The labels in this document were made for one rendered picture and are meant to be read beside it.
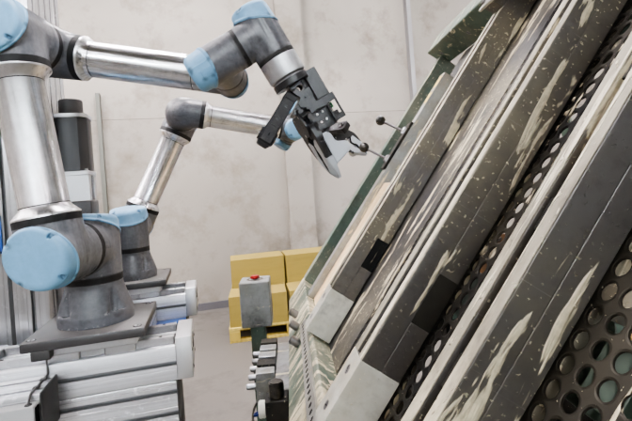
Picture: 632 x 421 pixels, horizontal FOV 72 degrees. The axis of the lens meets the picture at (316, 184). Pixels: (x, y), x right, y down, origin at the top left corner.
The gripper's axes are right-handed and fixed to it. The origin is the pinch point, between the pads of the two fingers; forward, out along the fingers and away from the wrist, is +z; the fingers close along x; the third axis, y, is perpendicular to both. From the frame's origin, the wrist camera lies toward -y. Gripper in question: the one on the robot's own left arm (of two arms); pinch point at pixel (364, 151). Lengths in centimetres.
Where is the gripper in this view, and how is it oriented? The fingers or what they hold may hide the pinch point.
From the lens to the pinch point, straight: 174.1
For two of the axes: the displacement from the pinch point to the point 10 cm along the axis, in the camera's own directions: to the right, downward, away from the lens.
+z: 8.5, 5.2, 0.5
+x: -4.7, 7.9, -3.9
